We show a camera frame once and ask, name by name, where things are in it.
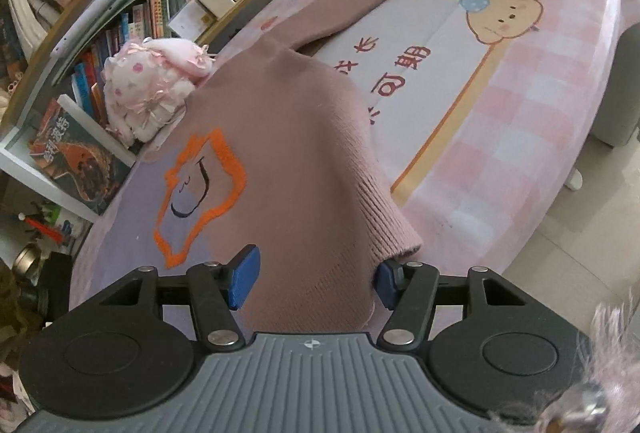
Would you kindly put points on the ribbed cream basket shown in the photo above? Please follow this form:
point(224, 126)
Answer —
point(22, 8)

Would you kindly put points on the dark illustrated cover book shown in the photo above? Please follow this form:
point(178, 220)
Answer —
point(75, 158)

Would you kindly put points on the white and pink plush rabbit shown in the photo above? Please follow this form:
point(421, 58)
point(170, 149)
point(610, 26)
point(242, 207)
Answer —
point(145, 88)

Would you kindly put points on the wooden and white bookshelf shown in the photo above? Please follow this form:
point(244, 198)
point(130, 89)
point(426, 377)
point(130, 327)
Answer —
point(30, 68)

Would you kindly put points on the black box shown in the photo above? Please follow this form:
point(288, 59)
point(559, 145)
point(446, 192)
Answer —
point(55, 288)

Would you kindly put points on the row of colourful upright books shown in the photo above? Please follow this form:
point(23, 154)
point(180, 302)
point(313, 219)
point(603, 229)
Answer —
point(125, 33)

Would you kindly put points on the light purple towel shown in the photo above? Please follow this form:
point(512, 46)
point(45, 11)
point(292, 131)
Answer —
point(300, 138)

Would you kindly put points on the fuzzy pink garment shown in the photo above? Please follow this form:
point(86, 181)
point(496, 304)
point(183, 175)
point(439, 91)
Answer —
point(610, 363)

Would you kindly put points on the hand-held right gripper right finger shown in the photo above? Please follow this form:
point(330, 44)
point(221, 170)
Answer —
point(386, 284)

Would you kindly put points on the metal bowl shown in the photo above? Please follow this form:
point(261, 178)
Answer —
point(27, 260)

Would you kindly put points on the pink checked printed blanket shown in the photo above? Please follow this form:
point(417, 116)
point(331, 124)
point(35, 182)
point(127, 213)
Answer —
point(525, 113)

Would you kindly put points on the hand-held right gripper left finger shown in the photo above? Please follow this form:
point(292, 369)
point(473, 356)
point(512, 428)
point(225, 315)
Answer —
point(244, 277)

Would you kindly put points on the white tub with green lid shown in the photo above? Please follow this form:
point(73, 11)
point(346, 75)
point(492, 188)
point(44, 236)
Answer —
point(67, 225)

